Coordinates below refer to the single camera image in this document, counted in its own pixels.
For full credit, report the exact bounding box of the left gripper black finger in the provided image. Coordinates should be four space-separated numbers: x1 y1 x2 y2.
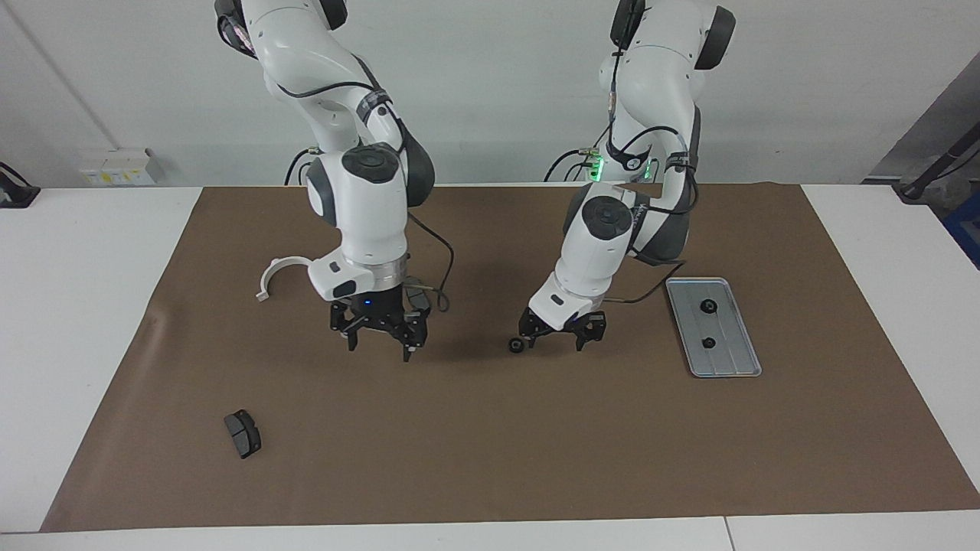
574 314 607 353
518 308 548 350

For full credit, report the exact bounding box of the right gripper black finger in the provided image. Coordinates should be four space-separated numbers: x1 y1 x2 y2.
394 306 431 363
329 302 367 353

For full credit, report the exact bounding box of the silver metal tray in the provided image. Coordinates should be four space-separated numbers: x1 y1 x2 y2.
665 277 763 379

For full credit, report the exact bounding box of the narrow dark grey brake pad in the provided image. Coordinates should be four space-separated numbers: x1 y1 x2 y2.
404 277 433 315

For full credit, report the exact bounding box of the brown table mat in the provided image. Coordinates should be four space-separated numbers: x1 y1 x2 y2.
40 182 980 533

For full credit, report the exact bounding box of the wide dark grey brake pad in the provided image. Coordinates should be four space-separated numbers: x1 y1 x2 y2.
224 409 263 460

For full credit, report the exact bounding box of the black stand pole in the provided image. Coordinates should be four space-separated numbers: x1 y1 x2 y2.
892 122 980 206

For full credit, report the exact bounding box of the blue crate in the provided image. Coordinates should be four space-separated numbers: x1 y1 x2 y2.
943 193 980 270

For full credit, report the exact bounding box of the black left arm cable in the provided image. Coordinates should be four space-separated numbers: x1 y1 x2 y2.
612 260 686 305

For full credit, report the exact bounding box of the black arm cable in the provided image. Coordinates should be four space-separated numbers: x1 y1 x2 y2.
612 260 686 305
406 210 454 313

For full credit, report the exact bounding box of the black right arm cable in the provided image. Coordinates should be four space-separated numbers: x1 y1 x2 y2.
406 210 454 313

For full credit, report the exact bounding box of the white curved plastic bracket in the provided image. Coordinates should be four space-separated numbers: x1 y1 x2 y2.
256 256 315 302

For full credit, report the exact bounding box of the black left base cable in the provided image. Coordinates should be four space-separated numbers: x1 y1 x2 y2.
544 149 594 183

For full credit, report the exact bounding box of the black base cable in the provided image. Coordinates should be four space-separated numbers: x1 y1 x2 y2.
544 149 594 183
285 148 316 186

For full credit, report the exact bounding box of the black right base cable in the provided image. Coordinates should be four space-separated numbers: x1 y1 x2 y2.
285 148 316 186

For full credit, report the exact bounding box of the white yellow wall socket box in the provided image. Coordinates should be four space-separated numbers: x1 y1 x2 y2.
80 148 156 187

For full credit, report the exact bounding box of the black clamp mount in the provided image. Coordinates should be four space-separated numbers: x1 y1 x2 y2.
0 162 41 209

